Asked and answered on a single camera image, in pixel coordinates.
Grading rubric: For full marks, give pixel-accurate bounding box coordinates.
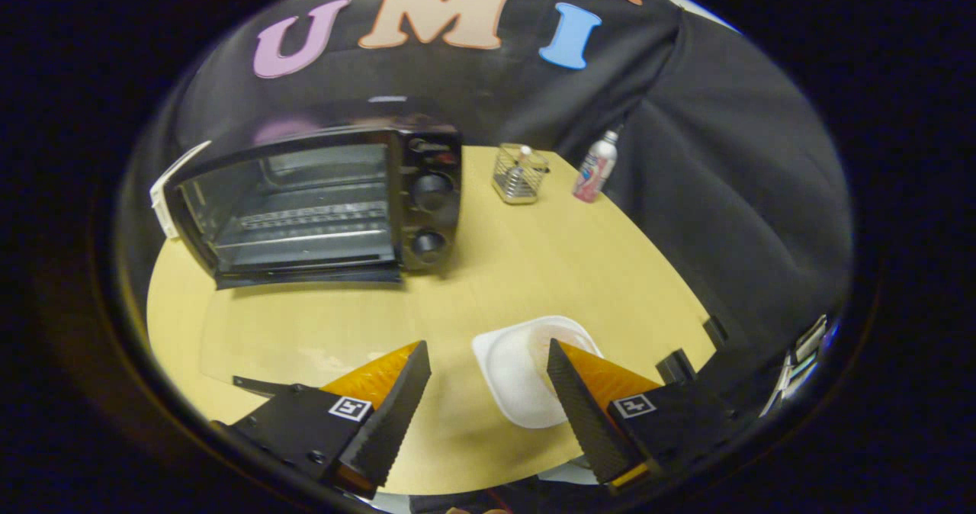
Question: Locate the white slotted appliance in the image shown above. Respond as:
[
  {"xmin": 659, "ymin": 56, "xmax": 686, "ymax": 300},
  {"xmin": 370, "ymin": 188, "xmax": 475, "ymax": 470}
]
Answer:
[{"xmin": 149, "ymin": 140, "xmax": 213, "ymax": 240}]

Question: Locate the round bread bun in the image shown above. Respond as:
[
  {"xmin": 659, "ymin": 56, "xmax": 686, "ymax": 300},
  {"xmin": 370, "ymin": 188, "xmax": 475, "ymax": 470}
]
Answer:
[{"xmin": 530, "ymin": 322, "xmax": 603, "ymax": 370}]

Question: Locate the black toaster oven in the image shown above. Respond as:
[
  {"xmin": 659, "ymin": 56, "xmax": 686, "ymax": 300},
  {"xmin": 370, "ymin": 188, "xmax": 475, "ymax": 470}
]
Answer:
[{"xmin": 164, "ymin": 121, "xmax": 464, "ymax": 397}]

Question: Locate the wire mesh basket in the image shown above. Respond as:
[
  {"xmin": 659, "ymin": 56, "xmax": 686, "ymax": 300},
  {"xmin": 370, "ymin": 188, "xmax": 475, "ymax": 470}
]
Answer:
[{"xmin": 492, "ymin": 143, "xmax": 550, "ymax": 206}]

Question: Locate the pink and white bottle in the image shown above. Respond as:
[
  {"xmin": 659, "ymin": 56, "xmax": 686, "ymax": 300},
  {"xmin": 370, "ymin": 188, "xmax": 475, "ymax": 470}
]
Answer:
[{"xmin": 572, "ymin": 129, "xmax": 620, "ymax": 204}]

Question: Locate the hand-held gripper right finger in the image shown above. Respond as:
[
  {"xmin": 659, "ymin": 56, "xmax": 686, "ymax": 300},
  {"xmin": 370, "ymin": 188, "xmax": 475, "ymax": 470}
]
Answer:
[{"xmin": 546, "ymin": 339, "xmax": 744, "ymax": 486}]

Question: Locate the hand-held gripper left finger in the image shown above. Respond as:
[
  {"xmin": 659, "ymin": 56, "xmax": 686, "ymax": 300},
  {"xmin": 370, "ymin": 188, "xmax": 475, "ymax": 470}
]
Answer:
[{"xmin": 210, "ymin": 340, "xmax": 432, "ymax": 500}]

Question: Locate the white foam plate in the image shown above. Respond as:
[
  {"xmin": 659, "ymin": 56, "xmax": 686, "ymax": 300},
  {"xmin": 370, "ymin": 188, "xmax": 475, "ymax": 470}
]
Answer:
[{"xmin": 471, "ymin": 315, "xmax": 605, "ymax": 429}]

